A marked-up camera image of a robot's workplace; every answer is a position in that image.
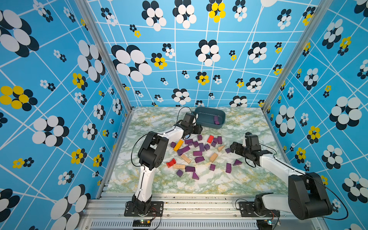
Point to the natural wood brick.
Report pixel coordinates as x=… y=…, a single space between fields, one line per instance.
x=186 y=159
x=179 y=166
x=213 y=157

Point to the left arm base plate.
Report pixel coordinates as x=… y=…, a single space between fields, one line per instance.
x=152 y=209

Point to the purple triangle block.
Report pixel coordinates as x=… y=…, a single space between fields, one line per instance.
x=237 y=162
x=195 y=176

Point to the red brick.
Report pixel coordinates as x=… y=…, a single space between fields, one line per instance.
x=210 y=139

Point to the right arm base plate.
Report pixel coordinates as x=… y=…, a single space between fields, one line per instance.
x=250 y=209

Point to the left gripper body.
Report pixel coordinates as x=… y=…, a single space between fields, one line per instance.
x=190 y=128

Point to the aluminium rail frame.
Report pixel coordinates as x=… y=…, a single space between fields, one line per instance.
x=191 y=212

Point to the red arch block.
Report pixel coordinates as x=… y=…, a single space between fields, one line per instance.
x=171 y=163

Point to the natural wood wedge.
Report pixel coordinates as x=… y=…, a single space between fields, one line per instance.
x=220 y=148

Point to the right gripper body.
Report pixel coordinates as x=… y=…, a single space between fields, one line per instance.
x=245 y=151

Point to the yellow brick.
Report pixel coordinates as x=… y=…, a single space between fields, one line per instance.
x=178 y=145

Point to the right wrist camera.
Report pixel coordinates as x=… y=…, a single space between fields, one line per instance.
x=252 y=141

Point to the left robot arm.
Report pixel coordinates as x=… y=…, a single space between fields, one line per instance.
x=151 y=155

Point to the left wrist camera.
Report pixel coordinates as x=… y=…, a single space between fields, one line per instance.
x=190 y=118

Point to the teal storage bin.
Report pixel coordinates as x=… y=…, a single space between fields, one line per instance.
x=206 y=117

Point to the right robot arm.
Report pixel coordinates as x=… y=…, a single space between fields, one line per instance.
x=306 y=197

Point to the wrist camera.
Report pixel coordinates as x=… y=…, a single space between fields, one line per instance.
x=252 y=141
x=190 y=118

